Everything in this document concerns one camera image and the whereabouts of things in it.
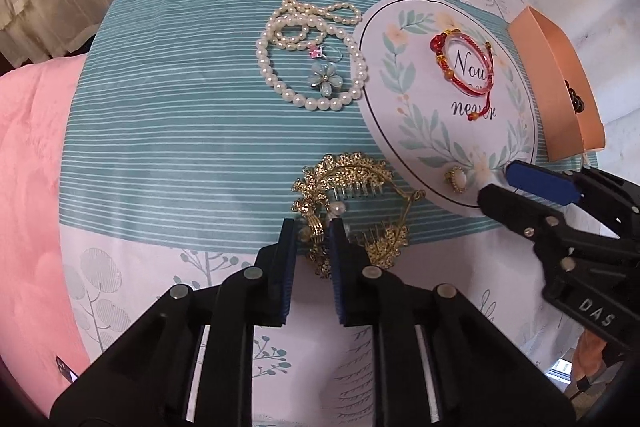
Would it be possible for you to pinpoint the red cord beaded bracelet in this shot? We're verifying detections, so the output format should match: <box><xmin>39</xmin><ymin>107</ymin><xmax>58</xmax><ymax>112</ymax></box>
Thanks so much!
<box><xmin>430</xmin><ymin>29</ymin><xmax>497</xmax><ymax>122</ymax></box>

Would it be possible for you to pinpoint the person's right hand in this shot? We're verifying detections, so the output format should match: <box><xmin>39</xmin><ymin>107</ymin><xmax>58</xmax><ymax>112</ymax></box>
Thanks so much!
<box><xmin>573</xmin><ymin>333</ymin><xmax>607</xmax><ymax>392</ymax></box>

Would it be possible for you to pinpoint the pink blanket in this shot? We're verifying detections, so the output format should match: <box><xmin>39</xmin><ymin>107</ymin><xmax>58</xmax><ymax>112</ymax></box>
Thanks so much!
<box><xmin>0</xmin><ymin>54</ymin><xmax>97</xmax><ymax>390</ymax></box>

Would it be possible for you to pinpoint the gold ring with white stone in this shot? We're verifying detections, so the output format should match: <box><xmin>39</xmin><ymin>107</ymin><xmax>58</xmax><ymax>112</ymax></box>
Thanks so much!
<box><xmin>444</xmin><ymin>164</ymin><xmax>469</xmax><ymax>194</ymax></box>

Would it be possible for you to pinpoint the black phone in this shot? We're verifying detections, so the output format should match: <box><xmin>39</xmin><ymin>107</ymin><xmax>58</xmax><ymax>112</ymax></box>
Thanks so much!
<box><xmin>56</xmin><ymin>356</ymin><xmax>78</xmax><ymax>384</ymax></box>

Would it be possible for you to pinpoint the tree print teal striped cloth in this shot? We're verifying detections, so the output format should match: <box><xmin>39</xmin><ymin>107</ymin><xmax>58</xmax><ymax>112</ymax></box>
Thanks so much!
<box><xmin>56</xmin><ymin>0</ymin><xmax>603</xmax><ymax>427</ymax></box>

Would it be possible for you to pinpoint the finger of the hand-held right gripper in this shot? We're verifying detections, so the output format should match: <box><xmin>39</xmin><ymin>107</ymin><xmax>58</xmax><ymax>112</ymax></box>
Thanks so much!
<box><xmin>504</xmin><ymin>160</ymin><xmax>640</xmax><ymax>238</ymax></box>
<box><xmin>477</xmin><ymin>183</ymin><xmax>622</xmax><ymax>289</ymax></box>

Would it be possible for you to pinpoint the pink storage box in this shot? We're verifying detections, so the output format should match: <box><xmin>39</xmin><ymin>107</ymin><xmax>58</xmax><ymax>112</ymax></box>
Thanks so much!
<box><xmin>508</xmin><ymin>5</ymin><xmax>607</xmax><ymax>164</ymax></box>

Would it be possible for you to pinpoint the black bead bracelet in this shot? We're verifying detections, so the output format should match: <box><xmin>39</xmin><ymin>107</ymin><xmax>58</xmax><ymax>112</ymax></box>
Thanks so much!
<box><xmin>563</xmin><ymin>79</ymin><xmax>584</xmax><ymax>114</ymax></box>

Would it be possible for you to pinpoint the gold hair comb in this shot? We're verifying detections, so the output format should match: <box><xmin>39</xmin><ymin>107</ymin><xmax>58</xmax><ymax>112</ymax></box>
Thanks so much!
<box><xmin>309</xmin><ymin>188</ymin><xmax>427</xmax><ymax>281</ymax></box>
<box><xmin>291</xmin><ymin>151</ymin><xmax>397</xmax><ymax>234</ymax></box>

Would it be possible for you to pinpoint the small bead pearl necklace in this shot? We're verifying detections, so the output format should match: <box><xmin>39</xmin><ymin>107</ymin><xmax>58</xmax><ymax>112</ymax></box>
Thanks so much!
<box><xmin>267</xmin><ymin>0</ymin><xmax>362</xmax><ymax>54</ymax></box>

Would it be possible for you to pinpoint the pink stone silver ring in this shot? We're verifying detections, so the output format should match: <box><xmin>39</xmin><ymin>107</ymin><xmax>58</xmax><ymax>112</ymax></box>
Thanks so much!
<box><xmin>307</xmin><ymin>44</ymin><xmax>344</xmax><ymax>63</ymax></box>

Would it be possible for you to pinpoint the large bead pearl necklace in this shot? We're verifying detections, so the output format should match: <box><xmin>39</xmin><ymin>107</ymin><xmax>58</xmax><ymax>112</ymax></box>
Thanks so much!
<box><xmin>256</xmin><ymin>14</ymin><xmax>368</xmax><ymax>111</ymax></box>

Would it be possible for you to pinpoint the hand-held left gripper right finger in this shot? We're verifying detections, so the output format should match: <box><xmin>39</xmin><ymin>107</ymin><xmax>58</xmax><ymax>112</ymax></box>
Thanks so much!
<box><xmin>327</xmin><ymin>218</ymin><xmax>576</xmax><ymax>427</ymax></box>

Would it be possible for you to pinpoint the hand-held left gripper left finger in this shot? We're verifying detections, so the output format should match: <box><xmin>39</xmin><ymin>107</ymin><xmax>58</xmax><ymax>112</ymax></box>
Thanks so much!
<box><xmin>49</xmin><ymin>218</ymin><xmax>301</xmax><ymax>427</ymax></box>

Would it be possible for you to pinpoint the pale blue flower hair clip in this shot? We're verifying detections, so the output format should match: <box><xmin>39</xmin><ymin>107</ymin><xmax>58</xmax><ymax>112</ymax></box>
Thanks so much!
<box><xmin>307</xmin><ymin>62</ymin><xmax>344</xmax><ymax>98</ymax></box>

